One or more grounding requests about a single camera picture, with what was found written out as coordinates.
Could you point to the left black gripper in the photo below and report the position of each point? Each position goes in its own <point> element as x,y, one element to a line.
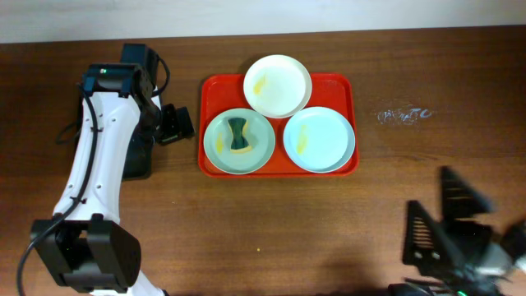
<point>176,124</point>

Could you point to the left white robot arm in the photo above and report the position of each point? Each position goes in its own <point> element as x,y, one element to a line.
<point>123,117</point>

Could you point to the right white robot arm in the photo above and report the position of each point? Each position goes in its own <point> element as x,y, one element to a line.
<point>424,287</point>

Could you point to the yellow green sponge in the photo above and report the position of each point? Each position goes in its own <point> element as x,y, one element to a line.
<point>240,143</point>

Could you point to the light blue plate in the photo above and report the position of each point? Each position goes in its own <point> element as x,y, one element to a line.
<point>319,140</point>

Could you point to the light green plate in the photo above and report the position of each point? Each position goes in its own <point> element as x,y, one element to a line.
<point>218,138</point>

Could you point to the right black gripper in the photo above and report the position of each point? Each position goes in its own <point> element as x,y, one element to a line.
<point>420,233</point>

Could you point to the white plate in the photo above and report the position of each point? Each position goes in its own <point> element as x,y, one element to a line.
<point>277,86</point>

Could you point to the black plastic tray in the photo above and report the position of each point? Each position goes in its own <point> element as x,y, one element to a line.
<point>139,151</point>

